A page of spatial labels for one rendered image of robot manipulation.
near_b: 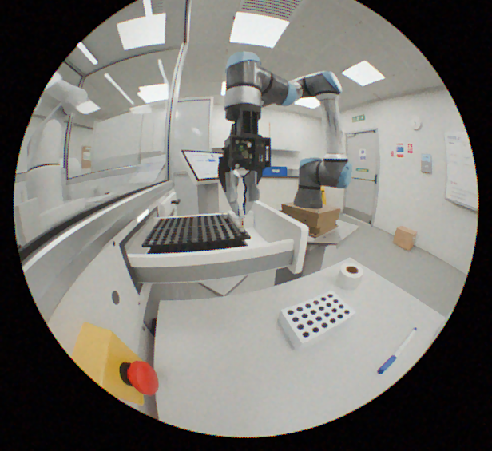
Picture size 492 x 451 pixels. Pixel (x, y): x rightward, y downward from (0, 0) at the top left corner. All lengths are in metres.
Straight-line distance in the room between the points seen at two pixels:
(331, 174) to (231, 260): 0.53
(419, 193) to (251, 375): 3.25
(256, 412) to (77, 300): 0.25
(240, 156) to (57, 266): 0.29
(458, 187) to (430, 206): 0.74
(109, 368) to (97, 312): 0.08
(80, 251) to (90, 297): 0.05
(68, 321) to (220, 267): 0.26
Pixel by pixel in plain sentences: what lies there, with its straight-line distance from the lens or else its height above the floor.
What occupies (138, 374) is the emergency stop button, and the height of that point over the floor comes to 0.89.
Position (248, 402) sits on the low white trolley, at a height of 0.76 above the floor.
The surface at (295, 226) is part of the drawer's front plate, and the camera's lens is 0.31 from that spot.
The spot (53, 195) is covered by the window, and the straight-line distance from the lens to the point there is 0.20.
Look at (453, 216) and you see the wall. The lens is 3.20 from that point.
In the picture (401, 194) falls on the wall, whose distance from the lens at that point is 3.42.
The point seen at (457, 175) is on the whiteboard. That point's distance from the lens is 3.19.
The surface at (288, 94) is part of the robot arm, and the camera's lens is 0.42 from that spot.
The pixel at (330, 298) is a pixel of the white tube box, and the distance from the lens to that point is 0.34.
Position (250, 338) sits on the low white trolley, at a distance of 0.31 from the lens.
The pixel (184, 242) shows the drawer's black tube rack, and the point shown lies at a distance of 0.31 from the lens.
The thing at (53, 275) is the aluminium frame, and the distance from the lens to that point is 0.18.
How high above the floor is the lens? 1.03
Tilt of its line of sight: 13 degrees down
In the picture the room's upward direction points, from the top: straight up
